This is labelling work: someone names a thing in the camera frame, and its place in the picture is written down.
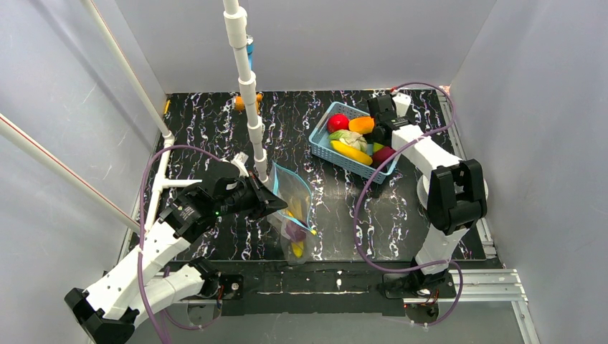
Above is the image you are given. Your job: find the clear zip top bag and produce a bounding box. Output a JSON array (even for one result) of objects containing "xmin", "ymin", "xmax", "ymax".
[{"xmin": 267, "ymin": 163, "xmax": 317, "ymax": 265}]

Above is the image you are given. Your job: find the yellow toy banana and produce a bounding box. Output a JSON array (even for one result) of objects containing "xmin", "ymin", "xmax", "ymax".
[
  {"xmin": 285, "ymin": 196, "xmax": 306, "ymax": 259},
  {"xmin": 330, "ymin": 140, "xmax": 373, "ymax": 166}
]

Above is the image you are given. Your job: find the yellow toy banana front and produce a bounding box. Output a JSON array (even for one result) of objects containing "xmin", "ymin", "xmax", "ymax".
[{"xmin": 285, "ymin": 196, "xmax": 306, "ymax": 259}]

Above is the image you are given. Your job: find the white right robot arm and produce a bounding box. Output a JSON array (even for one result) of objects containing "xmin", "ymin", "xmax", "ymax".
[{"xmin": 366, "ymin": 95, "xmax": 487, "ymax": 293}]

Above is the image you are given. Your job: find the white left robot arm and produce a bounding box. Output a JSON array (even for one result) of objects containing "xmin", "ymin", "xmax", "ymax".
[{"xmin": 65, "ymin": 162, "xmax": 288, "ymax": 343}]

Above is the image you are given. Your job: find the orange toy mango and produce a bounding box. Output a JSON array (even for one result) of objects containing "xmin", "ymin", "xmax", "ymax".
[{"xmin": 348, "ymin": 116, "xmax": 375, "ymax": 135}]

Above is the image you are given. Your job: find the green toy pear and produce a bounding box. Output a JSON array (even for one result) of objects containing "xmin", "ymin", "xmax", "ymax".
[{"xmin": 373, "ymin": 143, "xmax": 384, "ymax": 153}]

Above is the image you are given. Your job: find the green white toy cabbage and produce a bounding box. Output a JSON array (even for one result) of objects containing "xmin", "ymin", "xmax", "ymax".
[{"xmin": 328, "ymin": 130, "xmax": 368, "ymax": 153}]

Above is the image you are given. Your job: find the red toy apple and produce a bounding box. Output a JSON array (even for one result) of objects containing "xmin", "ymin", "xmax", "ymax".
[{"xmin": 326, "ymin": 113, "xmax": 350, "ymax": 134}]

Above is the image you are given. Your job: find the light blue plastic basket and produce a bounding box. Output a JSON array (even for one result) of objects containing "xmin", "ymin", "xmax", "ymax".
[{"xmin": 308, "ymin": 102, "xmax": 375, "ymax": 179}]

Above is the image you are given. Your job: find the orange clamp on pipe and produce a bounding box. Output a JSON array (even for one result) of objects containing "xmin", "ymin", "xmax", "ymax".
[{"xmin": 234, "ymin": 92, "xmax": 264, "ymax": 113}]

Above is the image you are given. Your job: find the blue clip on pipe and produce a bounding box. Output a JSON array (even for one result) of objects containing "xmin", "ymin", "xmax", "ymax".
[{"xmin": 246, "ymin": 40, "xmax": 254, "ymax": 69}]

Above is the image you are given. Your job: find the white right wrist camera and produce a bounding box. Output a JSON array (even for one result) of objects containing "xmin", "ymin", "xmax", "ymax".
[{"xmin": 391, "ymin": 92, "xmax": 412, "ymax": 118}]

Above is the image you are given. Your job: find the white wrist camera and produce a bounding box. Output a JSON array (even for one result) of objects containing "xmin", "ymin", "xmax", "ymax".
[
  {"xmin": 391, "ymin": 92, "xmax": 412, "ymax": 118},
  {"xmin": 230, "ymin": 152, "xmax": 249, "ymax": 177}
]

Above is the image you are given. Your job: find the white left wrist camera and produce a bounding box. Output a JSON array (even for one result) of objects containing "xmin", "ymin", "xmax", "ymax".
[{"xmin": 230, "ymin": 152, "xmax": 249, "ymax": 177}]

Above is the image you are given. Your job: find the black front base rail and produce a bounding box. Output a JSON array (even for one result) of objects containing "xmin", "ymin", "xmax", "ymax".
[{"xmin": 213, "ymin": 261, "xmax": 406, "ymax": 317}]

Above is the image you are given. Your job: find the white pvc pipe frame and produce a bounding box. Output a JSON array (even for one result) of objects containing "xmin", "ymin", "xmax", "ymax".
[{"xmin": 0, "ymin": 0, "xmax": 274, "ymax": 234}]

